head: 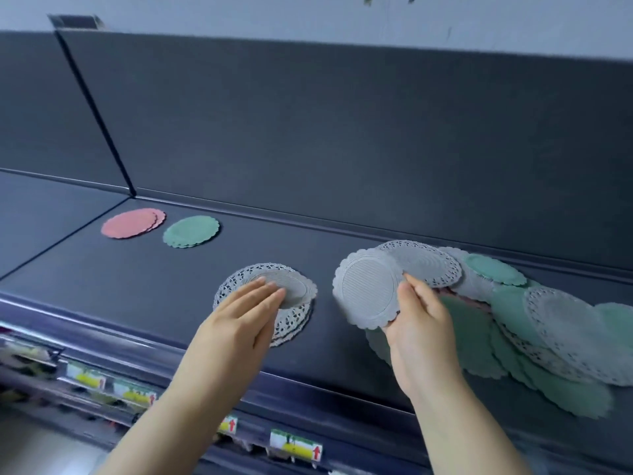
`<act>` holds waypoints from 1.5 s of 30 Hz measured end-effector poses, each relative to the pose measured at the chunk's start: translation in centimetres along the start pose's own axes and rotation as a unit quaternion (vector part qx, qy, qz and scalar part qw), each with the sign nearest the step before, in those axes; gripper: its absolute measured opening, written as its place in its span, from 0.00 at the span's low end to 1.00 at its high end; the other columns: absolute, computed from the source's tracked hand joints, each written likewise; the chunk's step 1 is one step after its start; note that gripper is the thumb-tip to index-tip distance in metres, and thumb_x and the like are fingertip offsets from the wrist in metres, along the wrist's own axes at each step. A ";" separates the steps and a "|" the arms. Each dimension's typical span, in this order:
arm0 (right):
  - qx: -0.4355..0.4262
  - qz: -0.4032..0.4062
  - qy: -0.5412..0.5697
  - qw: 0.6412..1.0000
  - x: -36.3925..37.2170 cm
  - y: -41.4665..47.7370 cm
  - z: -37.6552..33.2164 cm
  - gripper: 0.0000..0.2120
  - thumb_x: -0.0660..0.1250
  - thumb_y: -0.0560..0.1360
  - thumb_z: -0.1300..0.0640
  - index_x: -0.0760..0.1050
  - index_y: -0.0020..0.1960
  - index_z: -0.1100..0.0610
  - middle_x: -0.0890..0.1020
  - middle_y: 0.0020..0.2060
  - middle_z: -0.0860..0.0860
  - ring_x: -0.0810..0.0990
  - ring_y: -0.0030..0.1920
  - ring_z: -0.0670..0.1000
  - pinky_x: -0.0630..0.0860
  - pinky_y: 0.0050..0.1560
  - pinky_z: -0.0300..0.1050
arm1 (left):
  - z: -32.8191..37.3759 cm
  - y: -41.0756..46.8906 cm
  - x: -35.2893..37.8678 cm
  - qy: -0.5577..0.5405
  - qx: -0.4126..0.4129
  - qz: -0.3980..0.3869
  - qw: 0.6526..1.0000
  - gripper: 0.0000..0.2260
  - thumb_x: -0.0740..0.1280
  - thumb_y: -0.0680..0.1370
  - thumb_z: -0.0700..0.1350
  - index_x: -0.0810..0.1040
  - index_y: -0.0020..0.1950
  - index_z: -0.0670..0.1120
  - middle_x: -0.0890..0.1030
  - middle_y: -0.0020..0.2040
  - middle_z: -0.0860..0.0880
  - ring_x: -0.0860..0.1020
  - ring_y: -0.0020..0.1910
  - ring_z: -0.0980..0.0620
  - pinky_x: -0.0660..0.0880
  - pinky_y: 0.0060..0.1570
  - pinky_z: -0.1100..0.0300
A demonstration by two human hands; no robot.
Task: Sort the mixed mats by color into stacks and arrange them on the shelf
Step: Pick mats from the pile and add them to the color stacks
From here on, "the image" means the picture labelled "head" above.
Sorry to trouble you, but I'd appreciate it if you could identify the person's right hand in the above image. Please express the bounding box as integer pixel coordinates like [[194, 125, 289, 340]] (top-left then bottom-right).
[[383, 272, 468, 400]]

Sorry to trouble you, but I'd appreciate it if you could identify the person's left hand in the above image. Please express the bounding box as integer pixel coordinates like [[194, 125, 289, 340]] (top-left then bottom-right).
[[185, 276, 287, 393]]

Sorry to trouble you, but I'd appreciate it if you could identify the mixed pile of coasters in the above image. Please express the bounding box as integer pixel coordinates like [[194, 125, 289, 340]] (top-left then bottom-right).
[[365, 239, 633, 421]]

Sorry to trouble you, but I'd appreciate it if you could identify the black slotted shelf upright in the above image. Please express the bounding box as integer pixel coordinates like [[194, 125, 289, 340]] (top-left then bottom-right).
[[47, 14, 138, 199]]

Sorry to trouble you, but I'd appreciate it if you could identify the person's right forearm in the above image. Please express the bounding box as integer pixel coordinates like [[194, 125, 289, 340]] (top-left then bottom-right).
[[410, 375, 533, 475]]

